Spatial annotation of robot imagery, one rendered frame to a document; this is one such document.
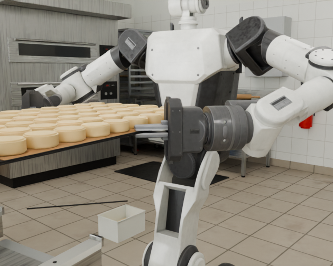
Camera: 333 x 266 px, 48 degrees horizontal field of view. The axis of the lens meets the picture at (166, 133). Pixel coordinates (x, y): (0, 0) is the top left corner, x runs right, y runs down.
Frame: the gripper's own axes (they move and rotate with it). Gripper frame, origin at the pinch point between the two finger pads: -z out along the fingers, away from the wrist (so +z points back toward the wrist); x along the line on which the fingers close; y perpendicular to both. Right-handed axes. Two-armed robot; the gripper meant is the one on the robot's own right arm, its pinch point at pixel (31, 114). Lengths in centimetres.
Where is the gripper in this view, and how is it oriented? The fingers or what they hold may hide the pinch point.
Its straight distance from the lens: 103.1
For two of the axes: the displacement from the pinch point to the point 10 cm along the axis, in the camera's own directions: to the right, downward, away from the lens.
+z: -2.2, -1.5, 9.6
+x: 0.0, -9.9, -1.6
